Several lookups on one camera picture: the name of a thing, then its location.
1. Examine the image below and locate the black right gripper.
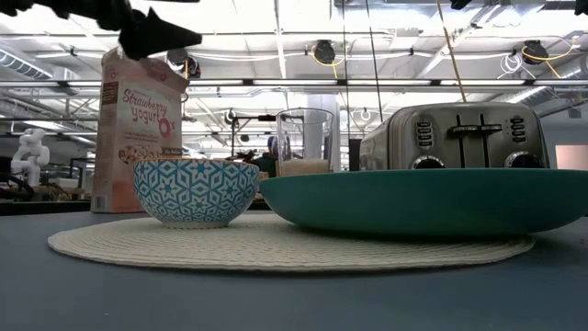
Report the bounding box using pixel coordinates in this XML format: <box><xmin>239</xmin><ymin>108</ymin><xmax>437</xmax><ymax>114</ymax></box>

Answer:
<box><xmin>449</xmin><ymin>0</ymin><xmax>588</xmax><ymax>16</ymax></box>

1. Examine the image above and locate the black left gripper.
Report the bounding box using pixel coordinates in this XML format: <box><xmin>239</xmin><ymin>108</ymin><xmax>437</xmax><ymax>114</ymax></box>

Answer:
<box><xmin>0</xmin><ymin>0</ymin><xmax>203</xmax><ymax>61</ymax></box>

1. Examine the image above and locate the pink strawberry yogurt cereal box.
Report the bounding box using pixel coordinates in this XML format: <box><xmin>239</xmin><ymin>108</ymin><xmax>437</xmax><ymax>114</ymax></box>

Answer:
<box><xmin>90</xmin><ymin>48</ymin><xmax>190</xmax><ymax>214</ymax></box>

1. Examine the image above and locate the teal plate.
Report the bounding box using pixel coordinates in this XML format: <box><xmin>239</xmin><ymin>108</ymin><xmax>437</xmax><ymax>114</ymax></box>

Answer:
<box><xmin>259</xmin><ymin>167</ymin><xmax>588</xmax><ymax>236</ymax></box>

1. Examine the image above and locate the black tripod stand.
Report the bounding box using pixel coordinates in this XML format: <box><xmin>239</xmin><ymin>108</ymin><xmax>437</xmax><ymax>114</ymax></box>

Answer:
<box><xmin>223</xmin><ymin>108</ymin><xmax>277</xmax><ymax>162</ymax></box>

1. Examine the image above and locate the silver four-slot toaster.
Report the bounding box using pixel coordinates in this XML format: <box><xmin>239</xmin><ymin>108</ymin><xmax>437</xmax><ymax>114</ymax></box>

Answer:
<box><xmin>358</xmin><ymin>101</ymin><xmax>551</xmax><ymax>172</ymax></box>

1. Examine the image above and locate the blue white patterned bowl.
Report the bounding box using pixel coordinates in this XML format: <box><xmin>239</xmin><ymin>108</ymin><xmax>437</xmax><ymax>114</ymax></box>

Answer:
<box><xmin>132</xmin><ymin>158</ymin><xmax>261</xmax><ymax>230</ymax></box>

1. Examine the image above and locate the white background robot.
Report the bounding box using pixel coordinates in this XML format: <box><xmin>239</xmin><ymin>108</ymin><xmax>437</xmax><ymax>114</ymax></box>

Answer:
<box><xmin>9</xmin><ymin>127</ymin><xmax>51</xmax><ymax>188</ymax></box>

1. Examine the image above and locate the person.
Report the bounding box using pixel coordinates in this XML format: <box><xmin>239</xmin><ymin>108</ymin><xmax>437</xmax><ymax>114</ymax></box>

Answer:
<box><xmin>252</xmin><ymin>135</ymin><xmax>280</xmax><ymax>179</ymax></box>

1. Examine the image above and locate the clear drinking glass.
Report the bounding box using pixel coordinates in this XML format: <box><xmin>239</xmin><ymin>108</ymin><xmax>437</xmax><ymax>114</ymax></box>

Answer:
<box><xmin>275</xmin><ymin>108</ymin><xmax>335</xmax><ymax>178</ymax></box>

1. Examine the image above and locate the pale pink background panel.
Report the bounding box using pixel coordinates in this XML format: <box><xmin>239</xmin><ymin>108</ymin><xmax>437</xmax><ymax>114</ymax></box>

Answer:
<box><xmin>554</xmin><ymin>144</ymin><xmax>588</xmax><ymax>171</ymax></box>

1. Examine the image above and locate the round cream woven placemat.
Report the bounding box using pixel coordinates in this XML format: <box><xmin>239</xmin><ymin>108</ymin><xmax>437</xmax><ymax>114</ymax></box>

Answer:
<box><xmin>47</xmin><ymin>213</ymin><xmax>537</xmax><ymax>272</ymax></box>

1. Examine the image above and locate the black ceiling cable reel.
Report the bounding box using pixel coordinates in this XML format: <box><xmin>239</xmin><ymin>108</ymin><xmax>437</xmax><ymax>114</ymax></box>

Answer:
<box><xmin>522</xmin><ymin>40</ymin><xmax>548</xmax><ymax>65</ymax></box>
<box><xmin>165</xmin><ymin>45</ymin><xmax>202</xmax><ymax>79</ymax></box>
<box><xmin>311</xmin><ymin>39</ymin><xmax>339</xmax><ymax>65</ymax></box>

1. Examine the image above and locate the yellow hanging cable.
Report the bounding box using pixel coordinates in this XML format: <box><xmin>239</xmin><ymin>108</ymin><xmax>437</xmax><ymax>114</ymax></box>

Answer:
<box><xmin>435</xmin><ymin>0</ymin><xmax>469</xmax><ymax>103</ymax></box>

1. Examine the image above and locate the black toaster cord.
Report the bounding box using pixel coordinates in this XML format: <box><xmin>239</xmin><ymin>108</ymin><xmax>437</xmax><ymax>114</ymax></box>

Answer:
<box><xmin>365</xmin><ymin>0</ymin><xmax>385</xmax><ymax>123</ymax></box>

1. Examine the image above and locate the thin black hanging cable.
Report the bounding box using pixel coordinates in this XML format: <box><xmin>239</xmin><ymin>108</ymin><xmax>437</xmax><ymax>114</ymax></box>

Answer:
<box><xmin>341</xmin><ymin>0</ymin><xmax>351</xmax><ymax>139</ymax></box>

